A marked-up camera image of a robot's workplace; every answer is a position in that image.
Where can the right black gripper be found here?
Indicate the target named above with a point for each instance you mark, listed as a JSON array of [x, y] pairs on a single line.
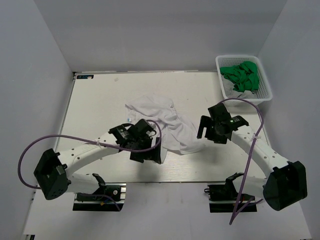
[[206, 122]]

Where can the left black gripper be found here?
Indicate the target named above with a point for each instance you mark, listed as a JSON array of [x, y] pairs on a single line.
[[154, 154]]

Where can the white t shirt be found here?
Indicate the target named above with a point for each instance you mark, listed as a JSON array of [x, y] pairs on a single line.
[[179, 134]]

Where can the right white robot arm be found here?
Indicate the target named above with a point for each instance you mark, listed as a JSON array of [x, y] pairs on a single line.
[[284, 182]]

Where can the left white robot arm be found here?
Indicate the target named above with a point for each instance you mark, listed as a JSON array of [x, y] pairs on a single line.
[[56, 172]]

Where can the grey t shirt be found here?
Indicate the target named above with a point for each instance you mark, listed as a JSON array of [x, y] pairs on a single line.
[[231, 93]]

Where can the white plastic basket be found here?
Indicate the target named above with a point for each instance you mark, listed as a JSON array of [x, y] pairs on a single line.
[[263, 94]]

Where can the green t shirt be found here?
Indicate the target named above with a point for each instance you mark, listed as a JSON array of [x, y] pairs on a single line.
[[243, 76]]

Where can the blue label sticker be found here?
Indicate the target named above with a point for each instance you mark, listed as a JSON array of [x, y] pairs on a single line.
[[85, 76]]

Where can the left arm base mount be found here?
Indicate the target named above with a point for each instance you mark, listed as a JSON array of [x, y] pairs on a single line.
[[93, 194]]

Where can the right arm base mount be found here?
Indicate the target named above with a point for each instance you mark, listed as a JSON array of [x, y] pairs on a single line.
[[222, 197]]

